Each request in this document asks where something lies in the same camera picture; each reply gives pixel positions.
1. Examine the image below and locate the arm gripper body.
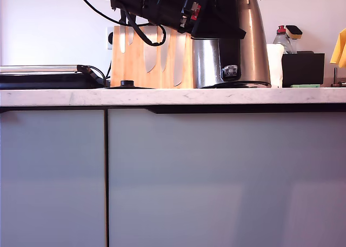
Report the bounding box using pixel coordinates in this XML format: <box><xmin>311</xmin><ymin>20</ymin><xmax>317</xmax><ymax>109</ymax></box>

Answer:
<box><xmin>143</xmin><ymin>0</ymin><xmax>209</xmax><ymax>34</ymax></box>

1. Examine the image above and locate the stainless steel kettle black handle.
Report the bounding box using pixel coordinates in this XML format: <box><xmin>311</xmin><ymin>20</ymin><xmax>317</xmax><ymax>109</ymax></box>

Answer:
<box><xmin>192</xmin><ymin>0</ymin><xmax>272</xmax><ymax>89</ymax></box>

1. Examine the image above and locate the black round kettle base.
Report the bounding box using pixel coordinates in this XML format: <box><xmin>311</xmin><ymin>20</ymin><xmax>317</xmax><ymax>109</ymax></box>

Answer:
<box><xmin>96</xmin><ymin>79</ymin><xmax>157</xmax><ymax>90</ymax></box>

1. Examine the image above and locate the clear bottle red cap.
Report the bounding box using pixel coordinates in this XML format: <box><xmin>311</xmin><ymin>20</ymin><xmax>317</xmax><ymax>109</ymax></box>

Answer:
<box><xmin>272</xmin><ymin>24</ymin><xmax>297</xmax><ymax>55</ymax></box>

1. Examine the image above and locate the black and yellow dish sponge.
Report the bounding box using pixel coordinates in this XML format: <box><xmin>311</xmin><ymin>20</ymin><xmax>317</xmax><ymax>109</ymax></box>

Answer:
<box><xmin>285</xmin><ymin>25</ymin><xmax>303</xmax><ymax>40</ymax></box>

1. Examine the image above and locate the wooden knife block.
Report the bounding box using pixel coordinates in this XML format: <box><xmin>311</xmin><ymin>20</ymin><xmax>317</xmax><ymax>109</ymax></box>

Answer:
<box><xmin>110</xmin><ymin>25</ymin><xmax>196</xmax><ymax>89</ymax></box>

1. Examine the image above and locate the black sink caddy box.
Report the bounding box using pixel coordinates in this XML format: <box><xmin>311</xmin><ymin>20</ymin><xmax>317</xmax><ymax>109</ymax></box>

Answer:
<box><xmin>281</xmin><ymin>50</ymin><xmax>325</xmax><ymax>88</ymax></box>

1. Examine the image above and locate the green sponge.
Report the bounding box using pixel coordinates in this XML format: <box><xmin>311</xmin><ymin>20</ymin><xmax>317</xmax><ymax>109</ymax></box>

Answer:
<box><xmin>290</xmin><ymin>83</ymin><xmax>321</xmax><ymax>89</ymax></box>

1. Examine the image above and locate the yellow cloth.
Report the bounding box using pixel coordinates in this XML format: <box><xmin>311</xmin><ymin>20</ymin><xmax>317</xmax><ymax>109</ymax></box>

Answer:
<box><xmin>329</xmin><ymin>28</ymin><xmax>346</xmax><ymax>69</ymax></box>

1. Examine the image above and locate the black tabletop grill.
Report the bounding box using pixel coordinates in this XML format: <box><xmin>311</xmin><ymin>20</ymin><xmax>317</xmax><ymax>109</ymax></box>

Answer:
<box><xmin>0</xmin><ymin>64</ymin><xmax>109</xmax><ymax>90</ymax></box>

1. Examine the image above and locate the wide grey cabinet door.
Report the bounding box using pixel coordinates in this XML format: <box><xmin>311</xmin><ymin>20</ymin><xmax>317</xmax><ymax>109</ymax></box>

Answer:
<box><xmin>108</xmin><ymin>108</ymin><xmax>346</xmax><ymax>247</ymax></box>

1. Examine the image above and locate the narrow grey cabinet door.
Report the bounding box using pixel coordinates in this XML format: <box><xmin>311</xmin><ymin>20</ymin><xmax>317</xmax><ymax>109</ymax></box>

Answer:
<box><xmin>0</xmin><ymin>109</ymin><xmax>106</xmax><ymax>247</ymax></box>

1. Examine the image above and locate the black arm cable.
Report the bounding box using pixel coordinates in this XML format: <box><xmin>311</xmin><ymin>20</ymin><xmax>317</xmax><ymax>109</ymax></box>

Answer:
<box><xmin>71</xmin><ymin>0</ymin><xmax>152</xmax><ymax>26</ymax></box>
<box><xmin>123</xmin><ymin>10</ymin><xmax>167</xmax><ymax>48</ymax></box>

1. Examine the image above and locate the serrated black handled bread knife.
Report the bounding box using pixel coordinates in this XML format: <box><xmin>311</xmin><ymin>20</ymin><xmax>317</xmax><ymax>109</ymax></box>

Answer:
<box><xmin>172</xmin><ymin>32</ymin><xmax>188</xmax><ymax>87</ymax></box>

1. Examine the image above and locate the long black handled chef knife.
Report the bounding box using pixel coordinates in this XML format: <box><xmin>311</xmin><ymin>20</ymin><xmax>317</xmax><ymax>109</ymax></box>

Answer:
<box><xmin>160</xmin><ymin>26</ymin><xmax>172</xmax><ymax>72</ymax></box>

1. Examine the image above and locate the wide blade black handled knife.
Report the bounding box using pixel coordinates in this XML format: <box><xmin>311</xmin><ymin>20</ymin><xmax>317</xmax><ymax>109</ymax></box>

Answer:
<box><xmin>143</xmin><ymin>25</ymin><xmax>158</xmax><ymax>74</ymax></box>

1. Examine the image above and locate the small black handled knife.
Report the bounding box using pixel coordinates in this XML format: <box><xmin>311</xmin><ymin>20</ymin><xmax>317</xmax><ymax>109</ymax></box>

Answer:
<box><xmin>119</xmin><ymin>9</ymin><xmax>129</xmax><ymax>54</ymax></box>

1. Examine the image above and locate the white wall socket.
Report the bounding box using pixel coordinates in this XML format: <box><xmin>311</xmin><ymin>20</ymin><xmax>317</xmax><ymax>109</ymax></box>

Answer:
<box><xmin>106</xmin><ymin>26</ymin><xmax>116</xmax><ymax>51</ymax></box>

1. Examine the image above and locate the black power cable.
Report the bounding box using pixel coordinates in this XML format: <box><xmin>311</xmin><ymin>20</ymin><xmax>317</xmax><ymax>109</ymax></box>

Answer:
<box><xmin>88</xmin><ymin>59</ymin><xmax>112</xmax><ymax>88</ymax></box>

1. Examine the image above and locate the metal post stand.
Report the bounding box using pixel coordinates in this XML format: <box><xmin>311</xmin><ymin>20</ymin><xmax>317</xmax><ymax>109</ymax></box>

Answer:
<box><xmin>330</xmin><ymin>66</ymin><xmax>346</xmax><ymax>88</ymax></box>

